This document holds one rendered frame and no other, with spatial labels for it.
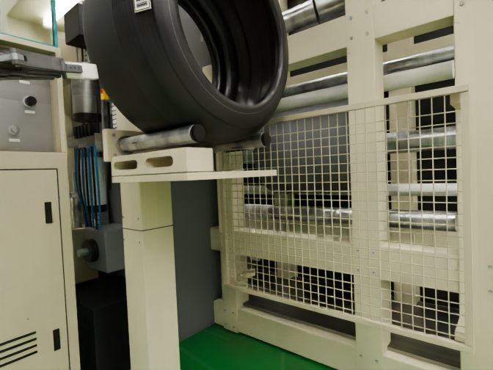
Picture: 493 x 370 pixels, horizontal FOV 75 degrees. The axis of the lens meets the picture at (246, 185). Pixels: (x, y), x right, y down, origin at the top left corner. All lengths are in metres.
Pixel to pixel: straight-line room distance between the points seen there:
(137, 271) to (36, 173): 0.47
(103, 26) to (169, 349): 1.04
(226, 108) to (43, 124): 0.74
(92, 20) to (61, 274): 0.84
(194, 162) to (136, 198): 0.41
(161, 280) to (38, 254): 0.42
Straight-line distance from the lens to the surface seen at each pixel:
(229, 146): 1.07
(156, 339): 1.27
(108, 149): 1.05
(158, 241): 1.17
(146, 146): 0.94
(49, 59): 0.72
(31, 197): 1.28
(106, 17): 0.87
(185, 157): 0.76
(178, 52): 0.78
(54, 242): 1.31
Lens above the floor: 0.80
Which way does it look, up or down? 2 degrees down
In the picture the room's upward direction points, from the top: 2 degrees counter-clockwise
